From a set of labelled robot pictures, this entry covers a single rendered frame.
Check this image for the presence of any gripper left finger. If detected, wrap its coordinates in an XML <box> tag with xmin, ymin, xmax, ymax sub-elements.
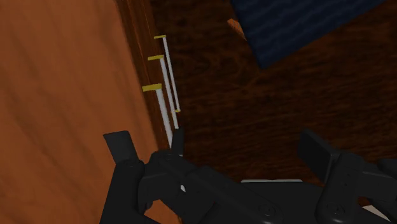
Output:
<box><xmin>99</xmin><ymin>128</ymin><xmax>284</xmax><ymax>224</ymax></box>

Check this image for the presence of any dark blue rug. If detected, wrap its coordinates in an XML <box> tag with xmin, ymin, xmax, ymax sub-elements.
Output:
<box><xmin>229</xmin><ymin>0</ymin><xmax>387</xmax><ymax>69</ymax></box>

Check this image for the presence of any orange wooden chest of drawers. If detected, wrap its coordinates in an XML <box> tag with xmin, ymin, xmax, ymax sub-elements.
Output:
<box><xmin>0</xmin><ymin>0</ymin><xmax>187</xmax><ymax>224</ymax></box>

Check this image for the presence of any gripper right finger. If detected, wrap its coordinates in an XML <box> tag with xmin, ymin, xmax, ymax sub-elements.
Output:
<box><xmin>296</xmin><ymin>128</ymin><xmax>397</xmax><ymax>224</ymax></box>

